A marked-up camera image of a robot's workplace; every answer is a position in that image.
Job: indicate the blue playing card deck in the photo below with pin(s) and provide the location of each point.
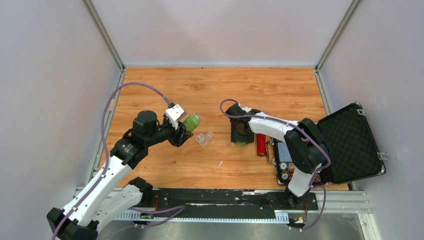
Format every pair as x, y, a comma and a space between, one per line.
283, 153

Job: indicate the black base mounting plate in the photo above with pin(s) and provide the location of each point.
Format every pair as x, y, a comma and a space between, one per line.
226, 203

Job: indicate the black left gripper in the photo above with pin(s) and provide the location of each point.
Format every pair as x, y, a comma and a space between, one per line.
178, 139

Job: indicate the green pill bottle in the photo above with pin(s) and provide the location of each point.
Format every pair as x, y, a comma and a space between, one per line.
192, 122

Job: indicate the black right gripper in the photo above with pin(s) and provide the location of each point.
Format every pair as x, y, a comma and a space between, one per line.
235, 137

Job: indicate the red glitter tube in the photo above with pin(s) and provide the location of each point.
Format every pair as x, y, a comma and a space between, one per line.
261, 149

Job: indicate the orange black chip row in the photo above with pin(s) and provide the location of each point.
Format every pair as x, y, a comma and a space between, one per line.
286, 171

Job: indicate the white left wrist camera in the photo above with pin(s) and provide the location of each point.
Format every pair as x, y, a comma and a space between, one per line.
175, 113

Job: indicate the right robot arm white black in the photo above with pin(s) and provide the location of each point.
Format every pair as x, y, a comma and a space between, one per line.
305, 143

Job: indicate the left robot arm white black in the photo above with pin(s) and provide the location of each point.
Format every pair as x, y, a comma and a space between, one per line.
87, 214

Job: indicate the black poker chip case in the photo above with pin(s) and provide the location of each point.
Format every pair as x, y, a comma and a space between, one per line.
353, 151

